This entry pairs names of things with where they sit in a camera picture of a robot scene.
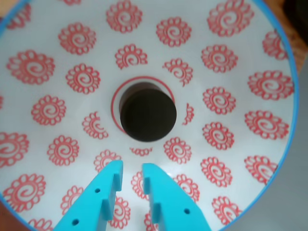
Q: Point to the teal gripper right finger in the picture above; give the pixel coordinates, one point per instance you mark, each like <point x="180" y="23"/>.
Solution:
<point x="173" y="204"/>

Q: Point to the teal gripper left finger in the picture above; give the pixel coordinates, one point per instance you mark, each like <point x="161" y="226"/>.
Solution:
<point x="93" y="204"/>

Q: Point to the black cylinder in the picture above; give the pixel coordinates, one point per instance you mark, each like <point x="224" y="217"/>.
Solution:
<point x="148" y="115"/>

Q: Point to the white bowl red flower pattern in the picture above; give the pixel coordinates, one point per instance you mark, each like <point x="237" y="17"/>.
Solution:
<point x="216" y="101"/>

